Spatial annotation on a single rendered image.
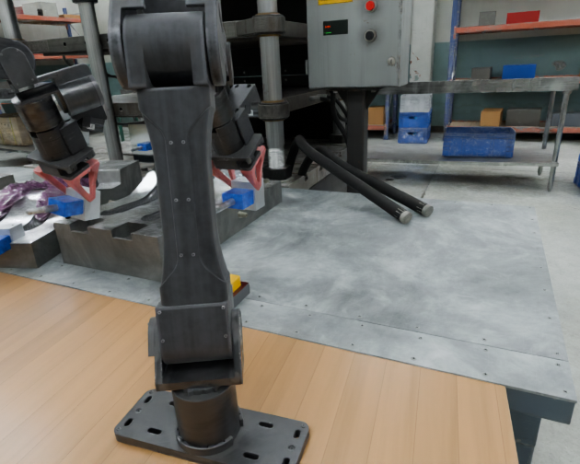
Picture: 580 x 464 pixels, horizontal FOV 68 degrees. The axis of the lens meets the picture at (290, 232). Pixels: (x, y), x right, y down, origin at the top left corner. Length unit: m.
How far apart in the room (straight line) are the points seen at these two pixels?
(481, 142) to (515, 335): 3.74
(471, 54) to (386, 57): 5.82
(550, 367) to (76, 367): 0.60
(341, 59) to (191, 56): 1.10
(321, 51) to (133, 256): 0.94
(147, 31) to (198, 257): 0.19
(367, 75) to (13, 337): 1.15
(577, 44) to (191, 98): 7.01
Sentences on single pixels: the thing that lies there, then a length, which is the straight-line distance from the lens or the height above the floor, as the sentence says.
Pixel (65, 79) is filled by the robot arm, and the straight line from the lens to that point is 0.82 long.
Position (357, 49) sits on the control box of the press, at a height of 1.18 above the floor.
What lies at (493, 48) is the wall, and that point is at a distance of 7.22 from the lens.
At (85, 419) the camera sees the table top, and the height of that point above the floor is 0.80.
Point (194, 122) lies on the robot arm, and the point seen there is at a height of 1.12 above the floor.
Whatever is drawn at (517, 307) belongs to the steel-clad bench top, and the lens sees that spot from 0.75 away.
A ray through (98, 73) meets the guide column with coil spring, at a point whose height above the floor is 1.15.
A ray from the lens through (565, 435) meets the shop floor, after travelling 1.78.
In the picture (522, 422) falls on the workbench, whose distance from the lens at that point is 0.69.
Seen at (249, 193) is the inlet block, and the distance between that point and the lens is 0.79.
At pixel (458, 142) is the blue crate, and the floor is 0.39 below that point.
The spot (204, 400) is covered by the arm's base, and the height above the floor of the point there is 0.87.
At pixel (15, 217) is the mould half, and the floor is 0.86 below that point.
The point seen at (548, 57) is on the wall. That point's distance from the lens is 7.25.
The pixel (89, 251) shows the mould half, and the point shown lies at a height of 0.84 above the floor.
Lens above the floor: 1.16
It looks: 22 degrees down
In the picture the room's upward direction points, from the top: 3 degrees counter-clockwise
